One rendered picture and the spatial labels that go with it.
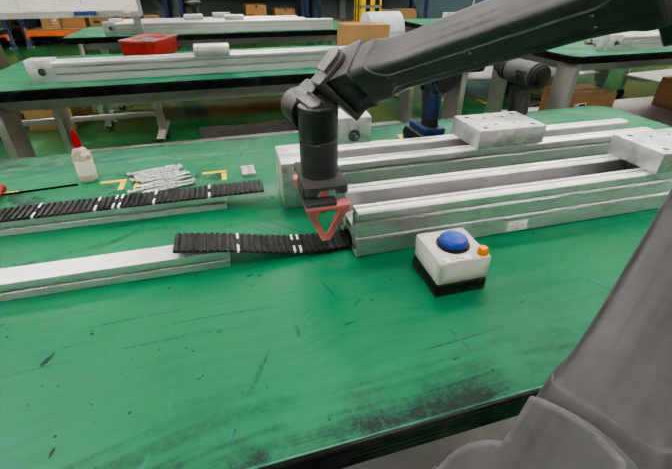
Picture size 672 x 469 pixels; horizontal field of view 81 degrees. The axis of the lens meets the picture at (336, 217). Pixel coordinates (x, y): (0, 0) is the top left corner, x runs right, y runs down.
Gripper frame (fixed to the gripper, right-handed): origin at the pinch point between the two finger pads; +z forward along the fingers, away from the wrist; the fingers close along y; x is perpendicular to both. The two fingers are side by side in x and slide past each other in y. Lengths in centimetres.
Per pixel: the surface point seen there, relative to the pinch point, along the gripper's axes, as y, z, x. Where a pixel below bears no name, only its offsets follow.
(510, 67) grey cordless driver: 36, -16, -58
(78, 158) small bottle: 37, -2, 45
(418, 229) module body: -3.9, 1.4, -16.0
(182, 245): -1.1, 0.0, 21.7
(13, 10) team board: 277, -18, 142
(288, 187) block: 14.0, -0.2, 3.2
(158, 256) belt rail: -0.8, 1.5, 25.5
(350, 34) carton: 203, -6, -65
